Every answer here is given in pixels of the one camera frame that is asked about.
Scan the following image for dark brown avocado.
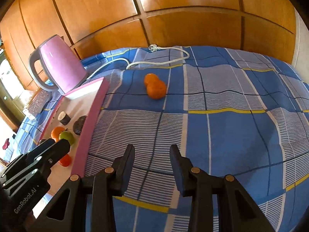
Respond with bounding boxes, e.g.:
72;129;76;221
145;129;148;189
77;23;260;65
73;115;87;136

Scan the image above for wooden panelled headboard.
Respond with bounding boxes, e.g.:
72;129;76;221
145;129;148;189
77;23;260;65
1;0;296;90

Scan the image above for silver patterned box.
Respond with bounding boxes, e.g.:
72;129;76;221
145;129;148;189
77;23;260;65
23;88;52;120

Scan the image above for blue plaid bed sheet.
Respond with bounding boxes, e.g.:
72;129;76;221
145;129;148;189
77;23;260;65
9;45;309;232

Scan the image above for green apple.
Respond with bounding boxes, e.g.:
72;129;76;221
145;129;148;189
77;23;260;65
59;130;75;146

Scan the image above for pink rimmed white tray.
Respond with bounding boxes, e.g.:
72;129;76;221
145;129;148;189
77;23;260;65
32;76;110;219

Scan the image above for orange fruit in tray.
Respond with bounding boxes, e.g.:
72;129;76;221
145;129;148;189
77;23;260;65
50;126;65;142

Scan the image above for white power cable with plug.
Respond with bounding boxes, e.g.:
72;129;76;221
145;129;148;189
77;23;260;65
85;43;190;81

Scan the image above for orange mandarin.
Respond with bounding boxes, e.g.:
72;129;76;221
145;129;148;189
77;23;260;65
146;80;167;100
143;73;159;87

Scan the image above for pink electric kettle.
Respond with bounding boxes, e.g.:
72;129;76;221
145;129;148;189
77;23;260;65
28;35;87;95

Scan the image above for red tomato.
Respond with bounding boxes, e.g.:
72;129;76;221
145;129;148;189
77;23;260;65
59;154;72;167

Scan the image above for dark cylinder with pale top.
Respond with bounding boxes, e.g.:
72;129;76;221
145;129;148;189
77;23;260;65
58;111;71;126

